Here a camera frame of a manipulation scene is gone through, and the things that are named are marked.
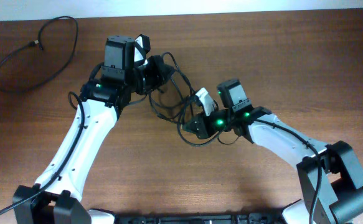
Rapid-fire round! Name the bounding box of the black cable bundle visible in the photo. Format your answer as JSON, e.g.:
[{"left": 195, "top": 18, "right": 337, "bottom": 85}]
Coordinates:
[{"left": 148, "top": 52, "right": 200, "bottom": 124}]

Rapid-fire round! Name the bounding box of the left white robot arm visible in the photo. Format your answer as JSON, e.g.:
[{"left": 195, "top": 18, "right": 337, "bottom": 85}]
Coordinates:
[{"left": 13, "top": 34, "right": 175, "bottom": 223}]

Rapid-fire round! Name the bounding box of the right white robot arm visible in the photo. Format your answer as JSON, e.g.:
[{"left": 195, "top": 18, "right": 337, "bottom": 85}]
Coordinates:
[{"left": 177, "top": 79, "right": 363, "bottom": 223}]

